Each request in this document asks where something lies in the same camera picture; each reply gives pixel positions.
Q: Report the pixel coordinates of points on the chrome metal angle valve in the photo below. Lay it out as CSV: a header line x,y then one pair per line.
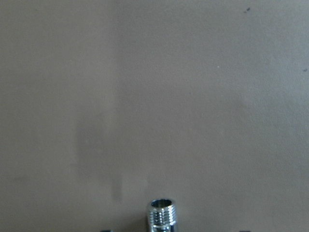
x,y
162,215

